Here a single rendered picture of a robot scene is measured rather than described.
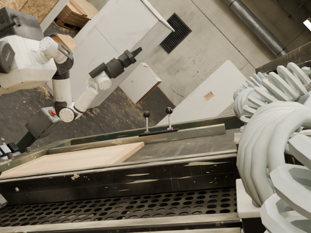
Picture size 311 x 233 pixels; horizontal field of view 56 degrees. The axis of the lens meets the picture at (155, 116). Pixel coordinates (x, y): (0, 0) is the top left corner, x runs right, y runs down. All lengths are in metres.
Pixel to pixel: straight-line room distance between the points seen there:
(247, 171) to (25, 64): 1.17
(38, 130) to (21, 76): 0.71
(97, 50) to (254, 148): 3.74
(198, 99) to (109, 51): 1.91
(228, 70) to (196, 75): 4.51
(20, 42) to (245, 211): 1.15
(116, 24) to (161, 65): 5.93
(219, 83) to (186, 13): 5.00
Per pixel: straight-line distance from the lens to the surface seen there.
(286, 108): 0.22
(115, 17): 3.83
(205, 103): 5.01
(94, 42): 3.90
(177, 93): 9.52
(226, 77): 4.97
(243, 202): 0.33
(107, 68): 1.50
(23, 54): 1.30
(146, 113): 1.49
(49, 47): 1.28
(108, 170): 0.74
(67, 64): 1.54
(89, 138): 1.84
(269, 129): 0.16
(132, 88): 6.49
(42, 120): 1.92
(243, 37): 9.45
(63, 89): 1.57
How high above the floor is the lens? 1.86
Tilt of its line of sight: 15 degrees down
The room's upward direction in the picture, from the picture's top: 47 degrees clockwise
